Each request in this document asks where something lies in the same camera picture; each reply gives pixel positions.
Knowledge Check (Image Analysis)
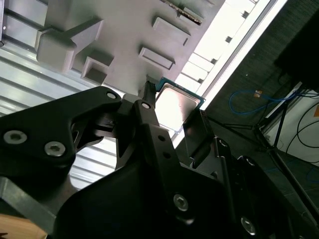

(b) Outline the CPU with silver top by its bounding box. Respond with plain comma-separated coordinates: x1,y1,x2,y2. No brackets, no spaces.
156,77,207,135

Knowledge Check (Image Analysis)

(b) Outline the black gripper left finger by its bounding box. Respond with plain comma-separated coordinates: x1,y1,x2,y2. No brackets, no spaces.
0,79,196,222

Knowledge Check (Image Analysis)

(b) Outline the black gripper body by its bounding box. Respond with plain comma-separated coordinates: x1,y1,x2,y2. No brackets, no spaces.
53,163,240,239

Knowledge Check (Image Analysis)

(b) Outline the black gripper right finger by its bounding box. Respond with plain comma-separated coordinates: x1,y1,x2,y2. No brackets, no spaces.
183,111,316,239

